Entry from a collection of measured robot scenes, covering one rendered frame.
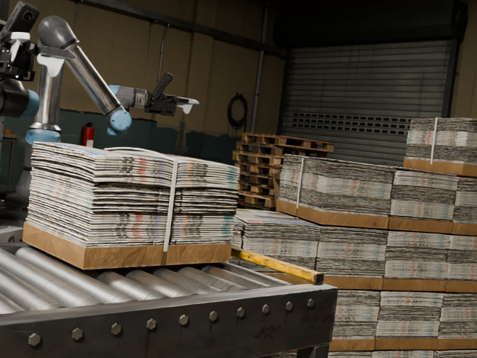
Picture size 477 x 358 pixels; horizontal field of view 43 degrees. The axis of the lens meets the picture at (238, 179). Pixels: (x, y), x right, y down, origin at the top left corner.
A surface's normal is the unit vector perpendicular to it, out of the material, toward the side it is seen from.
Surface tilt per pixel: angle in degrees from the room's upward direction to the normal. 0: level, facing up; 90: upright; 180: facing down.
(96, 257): 93
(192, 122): 90
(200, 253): 91
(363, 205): 90
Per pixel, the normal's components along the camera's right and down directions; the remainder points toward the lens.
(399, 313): 0.35, 0.08
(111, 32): 0.67, 0.12
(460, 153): -0.92, -0.08
